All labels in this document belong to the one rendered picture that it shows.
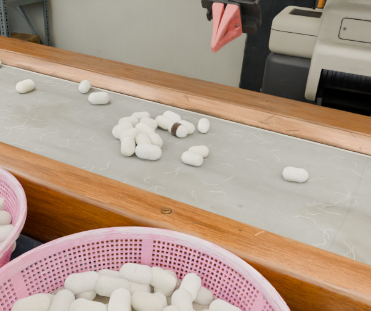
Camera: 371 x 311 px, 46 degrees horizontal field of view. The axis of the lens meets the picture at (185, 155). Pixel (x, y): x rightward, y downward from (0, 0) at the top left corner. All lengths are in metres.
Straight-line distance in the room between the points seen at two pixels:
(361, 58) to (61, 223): 0.84
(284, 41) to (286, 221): 0.99
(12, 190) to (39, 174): 0.04
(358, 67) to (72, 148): 0.75
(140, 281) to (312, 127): 0.43
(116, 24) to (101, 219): 2.54
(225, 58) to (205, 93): 1.92
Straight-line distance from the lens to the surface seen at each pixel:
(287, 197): 0.58
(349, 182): 0.65
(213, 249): 0.43
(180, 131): 0.69
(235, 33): 0.81
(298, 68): 1.47
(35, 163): 0.58
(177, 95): 0.82
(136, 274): 0.44
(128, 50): 2.98
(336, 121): 0.78
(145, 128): 0.68
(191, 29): 2.77
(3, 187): 0.56
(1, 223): 0.53
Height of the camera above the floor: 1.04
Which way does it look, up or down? 28 degrees down
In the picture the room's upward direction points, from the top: 5 degrees clockwise
